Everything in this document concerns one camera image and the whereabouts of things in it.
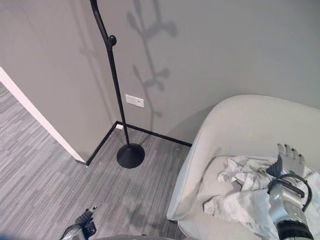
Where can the light grey garment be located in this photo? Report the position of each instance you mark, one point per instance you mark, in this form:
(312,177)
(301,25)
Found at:
(250,192)

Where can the light grey sofa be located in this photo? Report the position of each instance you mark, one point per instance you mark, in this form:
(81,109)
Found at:
(225,140)

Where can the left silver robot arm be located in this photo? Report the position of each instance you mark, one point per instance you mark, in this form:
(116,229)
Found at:
(77,231)

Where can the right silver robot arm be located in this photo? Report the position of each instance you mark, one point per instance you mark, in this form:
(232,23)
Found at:
(290,207)

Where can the black skirting board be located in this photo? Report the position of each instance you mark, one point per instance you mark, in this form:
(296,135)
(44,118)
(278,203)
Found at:
(140,135)

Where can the black standing clothes rack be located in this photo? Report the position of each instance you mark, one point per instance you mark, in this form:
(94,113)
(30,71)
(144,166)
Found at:
(117,82)

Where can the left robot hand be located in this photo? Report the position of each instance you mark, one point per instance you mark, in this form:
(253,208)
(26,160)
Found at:
(86,217)

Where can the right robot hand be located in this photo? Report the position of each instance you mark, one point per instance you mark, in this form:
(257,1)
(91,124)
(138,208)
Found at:
(291,163)

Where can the white wall socket plate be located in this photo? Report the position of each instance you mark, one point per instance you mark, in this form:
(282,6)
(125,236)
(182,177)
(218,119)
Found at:
(134,101)

